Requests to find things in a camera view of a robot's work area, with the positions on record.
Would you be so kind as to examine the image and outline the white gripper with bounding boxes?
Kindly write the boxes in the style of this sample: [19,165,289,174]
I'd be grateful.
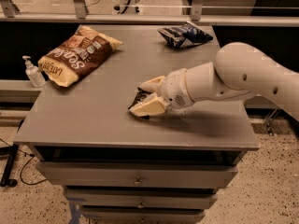
[131,68,194,117]

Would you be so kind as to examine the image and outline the black rxbar chocolate bar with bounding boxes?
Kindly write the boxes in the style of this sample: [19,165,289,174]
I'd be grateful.
[128,89,150,112]

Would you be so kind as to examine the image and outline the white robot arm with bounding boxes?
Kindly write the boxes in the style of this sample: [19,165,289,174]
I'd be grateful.
[129,42,299,120]

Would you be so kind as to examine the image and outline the blue chip bag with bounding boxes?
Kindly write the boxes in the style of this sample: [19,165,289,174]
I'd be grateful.
[158,23,213,49]

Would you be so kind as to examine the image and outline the brown and yellow chip bag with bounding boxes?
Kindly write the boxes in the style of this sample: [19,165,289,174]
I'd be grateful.
[38,26,122,87]

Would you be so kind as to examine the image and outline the grey drawer cabinet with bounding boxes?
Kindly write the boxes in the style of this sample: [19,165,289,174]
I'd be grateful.
[13,24,260,224]

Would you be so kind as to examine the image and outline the metal window railing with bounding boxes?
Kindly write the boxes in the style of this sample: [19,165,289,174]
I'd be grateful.
[0,0,299,27]

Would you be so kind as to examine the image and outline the top grey drawer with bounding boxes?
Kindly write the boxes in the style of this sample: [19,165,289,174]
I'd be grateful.
[36,161,237,189]

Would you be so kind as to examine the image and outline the grey drawer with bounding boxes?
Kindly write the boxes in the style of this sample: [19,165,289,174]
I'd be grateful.
[80,206,205,224]
[64,188,217,209]
[36,161,237,189]

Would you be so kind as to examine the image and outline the white pump sanitizer bottle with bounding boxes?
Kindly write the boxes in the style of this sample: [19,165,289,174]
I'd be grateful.
[22,55,46,88]

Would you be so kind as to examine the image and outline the middle grey drawer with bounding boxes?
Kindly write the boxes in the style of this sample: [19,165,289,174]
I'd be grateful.
[64,188,217,209]

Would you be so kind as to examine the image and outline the bottom grey drawer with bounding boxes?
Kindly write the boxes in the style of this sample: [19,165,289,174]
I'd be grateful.
[80,206,205,224]

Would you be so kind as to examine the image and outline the black stand leg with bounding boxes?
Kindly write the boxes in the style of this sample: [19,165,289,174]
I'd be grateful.
[0,145,18,188]

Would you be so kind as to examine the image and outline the black floor cable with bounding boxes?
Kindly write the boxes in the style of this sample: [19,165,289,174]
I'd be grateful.
[0,137,48,186]

